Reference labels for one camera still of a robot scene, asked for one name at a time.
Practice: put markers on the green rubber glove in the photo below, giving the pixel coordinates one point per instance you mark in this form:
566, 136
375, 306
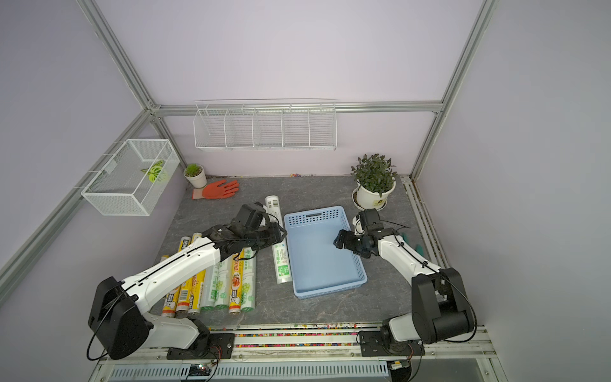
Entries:
418, 247

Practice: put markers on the white slotted cable duct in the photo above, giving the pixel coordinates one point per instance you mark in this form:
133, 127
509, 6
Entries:
269, 371

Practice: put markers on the yellow red wrap roll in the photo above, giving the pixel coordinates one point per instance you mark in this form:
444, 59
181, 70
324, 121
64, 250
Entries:
236, 283

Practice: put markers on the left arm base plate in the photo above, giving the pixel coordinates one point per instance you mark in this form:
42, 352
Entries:
206, 346

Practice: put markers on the white mesh wall basket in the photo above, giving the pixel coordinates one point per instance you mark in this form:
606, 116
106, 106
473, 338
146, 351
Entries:
120, 188

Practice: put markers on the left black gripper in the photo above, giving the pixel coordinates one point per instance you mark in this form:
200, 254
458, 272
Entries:
274, 235

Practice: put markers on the red rubber glove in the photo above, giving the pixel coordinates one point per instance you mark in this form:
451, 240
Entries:
217, 190

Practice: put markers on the green grape wrap roll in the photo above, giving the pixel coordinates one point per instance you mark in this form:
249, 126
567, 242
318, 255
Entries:
209, 290
224, 275

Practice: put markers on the large potted green plant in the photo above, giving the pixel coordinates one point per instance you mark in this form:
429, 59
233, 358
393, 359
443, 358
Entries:
375, 176

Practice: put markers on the green leaf toy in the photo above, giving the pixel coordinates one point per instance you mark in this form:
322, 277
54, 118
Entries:
156, 172

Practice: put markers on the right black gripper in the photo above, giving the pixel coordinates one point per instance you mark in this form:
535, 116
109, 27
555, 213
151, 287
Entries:
348, 243

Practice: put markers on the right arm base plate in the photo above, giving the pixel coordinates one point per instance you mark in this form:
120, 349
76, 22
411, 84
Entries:
379, 343

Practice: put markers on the white wire wall shelf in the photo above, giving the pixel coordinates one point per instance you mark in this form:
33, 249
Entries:
265, 124

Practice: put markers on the small potted succulent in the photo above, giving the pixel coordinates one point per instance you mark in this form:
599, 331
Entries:
195, 175

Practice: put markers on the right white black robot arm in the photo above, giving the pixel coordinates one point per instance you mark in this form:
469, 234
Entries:
440, 308

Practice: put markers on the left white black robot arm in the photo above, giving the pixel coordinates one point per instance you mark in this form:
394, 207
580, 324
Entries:
121, 318

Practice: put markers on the light blue plastic basket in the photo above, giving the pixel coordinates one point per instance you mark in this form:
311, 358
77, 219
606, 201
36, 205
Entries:
317, 266

